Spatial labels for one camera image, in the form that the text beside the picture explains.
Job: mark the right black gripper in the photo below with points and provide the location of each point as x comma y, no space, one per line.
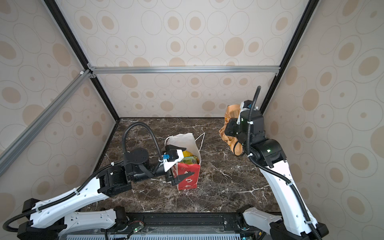
232,123

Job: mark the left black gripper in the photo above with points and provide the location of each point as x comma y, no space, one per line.
169,175

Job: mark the brown snack packet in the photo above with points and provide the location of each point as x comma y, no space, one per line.
228,131

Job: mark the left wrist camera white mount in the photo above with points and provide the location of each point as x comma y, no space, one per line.
171,157

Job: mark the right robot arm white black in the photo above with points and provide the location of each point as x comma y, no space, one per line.
296,222

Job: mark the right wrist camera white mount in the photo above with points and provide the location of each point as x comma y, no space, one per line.
244,108

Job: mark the yellow snack packet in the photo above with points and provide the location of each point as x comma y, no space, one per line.
187,154

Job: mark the red white paper gift bag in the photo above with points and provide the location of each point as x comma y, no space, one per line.
193,145

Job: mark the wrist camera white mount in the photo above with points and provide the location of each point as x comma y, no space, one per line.
244,108
171,157

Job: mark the left black corner post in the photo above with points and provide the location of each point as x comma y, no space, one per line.
66,30

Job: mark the black corner post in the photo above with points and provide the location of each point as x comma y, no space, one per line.
66,30
302,25

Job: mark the horizontal aluminium frame bar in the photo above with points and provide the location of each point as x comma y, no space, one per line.
185,70

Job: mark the right black corner post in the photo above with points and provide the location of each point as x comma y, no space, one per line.
302,25

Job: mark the green snack packet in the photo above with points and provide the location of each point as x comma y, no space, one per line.
190,160

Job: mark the left slanted aluminium frame bar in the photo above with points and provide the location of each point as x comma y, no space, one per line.
27,136

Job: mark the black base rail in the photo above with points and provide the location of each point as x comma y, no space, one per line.
176,226

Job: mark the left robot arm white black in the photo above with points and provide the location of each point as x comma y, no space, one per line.
50,219

